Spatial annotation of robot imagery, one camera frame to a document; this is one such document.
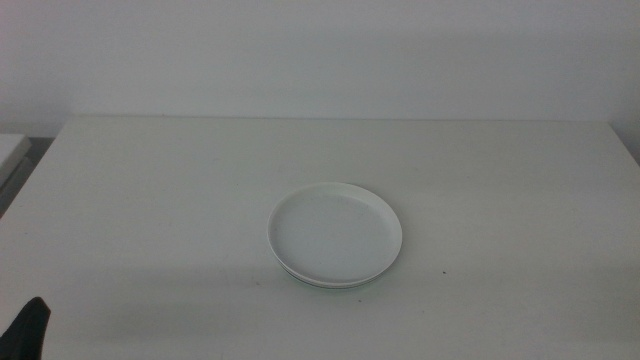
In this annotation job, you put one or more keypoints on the pale green shallow bowl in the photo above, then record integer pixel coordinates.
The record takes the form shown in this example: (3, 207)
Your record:
(345, 288)

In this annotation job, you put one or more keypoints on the white shallow bowl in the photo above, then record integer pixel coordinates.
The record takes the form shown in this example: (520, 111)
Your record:
(332, 232)

